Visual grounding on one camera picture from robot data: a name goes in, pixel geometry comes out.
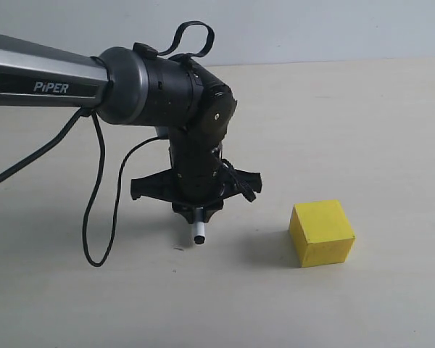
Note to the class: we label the yellow foam cube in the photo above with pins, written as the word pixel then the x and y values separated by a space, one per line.
pixel 321 233

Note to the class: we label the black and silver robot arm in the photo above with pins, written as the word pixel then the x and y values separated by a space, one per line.
pixel 140 87

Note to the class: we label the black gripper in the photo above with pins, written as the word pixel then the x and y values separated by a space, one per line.
pixel 198 177

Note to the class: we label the black and white marker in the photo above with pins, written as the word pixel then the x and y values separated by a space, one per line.
pixel 198 226

